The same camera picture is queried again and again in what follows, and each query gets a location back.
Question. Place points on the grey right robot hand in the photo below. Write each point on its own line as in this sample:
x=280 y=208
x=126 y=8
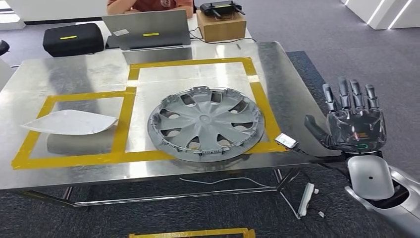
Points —
x=357 y=131

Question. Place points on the grey plastic wheel cover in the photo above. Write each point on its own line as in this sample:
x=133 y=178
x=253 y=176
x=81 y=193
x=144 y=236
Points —
x=206 y=124

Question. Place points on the white curved plastic part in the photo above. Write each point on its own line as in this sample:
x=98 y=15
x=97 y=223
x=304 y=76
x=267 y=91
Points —
x=69 y=123

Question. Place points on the clear plastic film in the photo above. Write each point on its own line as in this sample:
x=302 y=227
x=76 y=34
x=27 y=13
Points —
x=370 y=128

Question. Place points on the white power strip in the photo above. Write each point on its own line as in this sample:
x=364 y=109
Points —
x=306 y=200

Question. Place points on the brown cardboard box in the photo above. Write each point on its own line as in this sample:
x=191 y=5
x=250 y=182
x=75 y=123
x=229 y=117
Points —
x=221 y=31

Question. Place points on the black router with antennas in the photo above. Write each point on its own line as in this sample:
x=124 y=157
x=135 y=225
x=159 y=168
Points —
x=223 y=7

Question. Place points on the yellow floor tape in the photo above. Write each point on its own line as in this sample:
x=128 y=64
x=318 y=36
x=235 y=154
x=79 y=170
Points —
x=190 y=234

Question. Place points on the yellow bench marking tape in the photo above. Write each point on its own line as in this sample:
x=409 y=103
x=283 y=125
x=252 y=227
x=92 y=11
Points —
x=123 y=124

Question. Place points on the silver laptop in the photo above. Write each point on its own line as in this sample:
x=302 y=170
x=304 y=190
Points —
x=147 y=24

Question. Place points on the person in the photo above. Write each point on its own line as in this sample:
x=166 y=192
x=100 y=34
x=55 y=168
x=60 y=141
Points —
x=151 y=5

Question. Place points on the black flat pad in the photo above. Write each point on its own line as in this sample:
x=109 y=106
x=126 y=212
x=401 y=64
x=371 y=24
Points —
x=112 y=42

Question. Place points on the black case with yellow label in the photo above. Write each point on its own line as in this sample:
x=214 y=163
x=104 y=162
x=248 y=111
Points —
x=73 y=44

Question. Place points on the white panel desk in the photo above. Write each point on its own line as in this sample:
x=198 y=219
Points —
x=6 y=75

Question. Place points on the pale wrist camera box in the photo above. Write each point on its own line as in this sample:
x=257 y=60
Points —
x=286 y=141

